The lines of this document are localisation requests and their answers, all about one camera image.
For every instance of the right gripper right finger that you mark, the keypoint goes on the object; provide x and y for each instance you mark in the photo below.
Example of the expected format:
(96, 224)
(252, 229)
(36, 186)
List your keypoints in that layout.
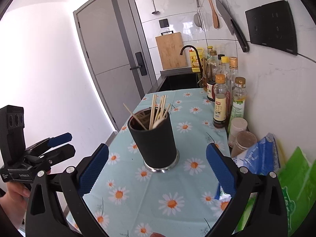
(224, 169)

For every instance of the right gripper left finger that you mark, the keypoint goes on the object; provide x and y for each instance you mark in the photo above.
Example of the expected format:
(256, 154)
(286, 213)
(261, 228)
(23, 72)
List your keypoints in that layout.
(90, 168)

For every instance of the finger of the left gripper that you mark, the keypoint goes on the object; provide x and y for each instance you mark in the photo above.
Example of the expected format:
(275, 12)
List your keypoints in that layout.
(55, 156)
(59, 140)

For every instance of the bamboo chopstick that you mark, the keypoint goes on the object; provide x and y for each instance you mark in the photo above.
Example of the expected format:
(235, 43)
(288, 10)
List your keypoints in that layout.
(166, 111)
(158, 109)
(163, 106)
(135, 117)
(152, 112)

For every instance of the person's left hand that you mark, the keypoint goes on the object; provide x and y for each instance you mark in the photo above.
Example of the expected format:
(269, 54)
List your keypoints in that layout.
(14, 203)

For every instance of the brown spice jar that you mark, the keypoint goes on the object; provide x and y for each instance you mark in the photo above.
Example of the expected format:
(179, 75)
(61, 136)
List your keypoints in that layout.
(243, 141)

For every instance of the blue white salt bag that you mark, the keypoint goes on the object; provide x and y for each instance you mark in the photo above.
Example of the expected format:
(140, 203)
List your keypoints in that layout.
(261, 158)

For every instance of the white lid spice jar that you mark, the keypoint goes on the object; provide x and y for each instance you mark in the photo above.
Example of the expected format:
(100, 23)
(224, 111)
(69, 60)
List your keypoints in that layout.
(237, 125)

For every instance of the green plastic bag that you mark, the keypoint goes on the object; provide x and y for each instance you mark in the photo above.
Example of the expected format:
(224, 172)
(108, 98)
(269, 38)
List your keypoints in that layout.
(297, 180)

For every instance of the black utensil holder cup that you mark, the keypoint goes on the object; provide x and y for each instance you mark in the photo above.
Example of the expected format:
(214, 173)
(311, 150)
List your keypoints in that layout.
(157, 146)

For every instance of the green label oil bottle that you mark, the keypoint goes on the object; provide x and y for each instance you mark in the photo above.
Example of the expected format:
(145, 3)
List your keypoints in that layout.
(239, 95)

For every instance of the beige label sauce bottle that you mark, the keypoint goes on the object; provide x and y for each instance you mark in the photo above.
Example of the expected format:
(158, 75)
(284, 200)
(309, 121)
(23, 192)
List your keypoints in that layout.
(220, 105)

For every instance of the yellow cap glass bottle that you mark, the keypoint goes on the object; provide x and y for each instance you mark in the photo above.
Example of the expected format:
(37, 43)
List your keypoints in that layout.
(224, 66)

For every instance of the black sink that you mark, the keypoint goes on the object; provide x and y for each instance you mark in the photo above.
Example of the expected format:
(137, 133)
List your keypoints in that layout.
(176, 79)

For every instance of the red label soy bottle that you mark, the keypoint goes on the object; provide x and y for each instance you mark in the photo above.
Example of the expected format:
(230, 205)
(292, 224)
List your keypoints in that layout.
(211, 70)

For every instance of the grey door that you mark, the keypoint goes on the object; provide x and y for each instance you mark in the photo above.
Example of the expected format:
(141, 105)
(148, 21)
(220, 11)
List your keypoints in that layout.
(110, 33)

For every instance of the yellow oil bottle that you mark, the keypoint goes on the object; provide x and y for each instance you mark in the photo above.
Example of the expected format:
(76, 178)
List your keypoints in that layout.
(195, 66)

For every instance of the gold cap glass bottle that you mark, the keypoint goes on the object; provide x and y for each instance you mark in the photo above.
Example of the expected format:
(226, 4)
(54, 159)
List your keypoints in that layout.
(233, 72)

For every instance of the black faucet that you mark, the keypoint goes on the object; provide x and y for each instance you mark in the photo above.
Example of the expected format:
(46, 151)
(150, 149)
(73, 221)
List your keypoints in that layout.
(199, 75)

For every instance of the wooden cutting board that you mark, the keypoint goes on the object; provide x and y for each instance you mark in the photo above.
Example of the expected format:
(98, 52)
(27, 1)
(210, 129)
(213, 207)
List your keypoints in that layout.
(169, 47)

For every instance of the wooden spatula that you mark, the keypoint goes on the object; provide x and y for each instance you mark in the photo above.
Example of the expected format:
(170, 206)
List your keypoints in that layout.
(214, 15)

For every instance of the hanging metal ladle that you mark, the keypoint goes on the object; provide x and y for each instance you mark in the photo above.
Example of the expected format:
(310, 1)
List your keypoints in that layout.
(155, 11)

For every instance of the black door handle lock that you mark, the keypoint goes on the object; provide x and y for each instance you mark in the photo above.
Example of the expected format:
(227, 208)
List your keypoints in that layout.
(140, 64)

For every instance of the black handle kitchen knife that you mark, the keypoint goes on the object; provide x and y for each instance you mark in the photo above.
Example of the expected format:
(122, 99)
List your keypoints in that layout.
(232, 26)

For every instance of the black wall power strip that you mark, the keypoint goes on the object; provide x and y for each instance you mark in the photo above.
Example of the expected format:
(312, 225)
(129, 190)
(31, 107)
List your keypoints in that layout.
(272, 25)

